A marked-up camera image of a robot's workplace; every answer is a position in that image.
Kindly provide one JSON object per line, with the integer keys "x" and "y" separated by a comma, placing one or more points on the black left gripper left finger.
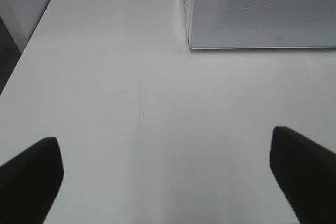
{"x": 30, "y": 182}

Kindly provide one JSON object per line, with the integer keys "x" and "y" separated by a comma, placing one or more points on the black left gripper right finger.
{"x": 305, "y": 172}

